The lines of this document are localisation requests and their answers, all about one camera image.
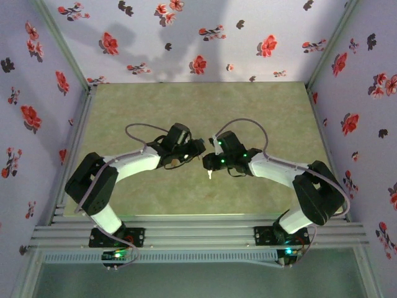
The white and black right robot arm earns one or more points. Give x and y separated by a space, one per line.
273 170

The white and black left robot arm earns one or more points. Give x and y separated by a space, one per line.
136 163

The right circuit board green light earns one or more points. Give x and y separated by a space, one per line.
294 252

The circuit board green light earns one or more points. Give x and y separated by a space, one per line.
108 256
294 252

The left circuit board green light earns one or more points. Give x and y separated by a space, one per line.
108 256

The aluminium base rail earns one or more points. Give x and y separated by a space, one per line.
198 231

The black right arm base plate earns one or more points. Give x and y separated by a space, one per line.
260 236

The aluminium side rail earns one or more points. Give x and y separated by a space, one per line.
323 139
74 155

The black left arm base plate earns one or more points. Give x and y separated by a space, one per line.
139 237

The aluminium frame post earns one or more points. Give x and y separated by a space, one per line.
331 46
64 46

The aluminium frame leg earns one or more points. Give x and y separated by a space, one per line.
26 276
368 276

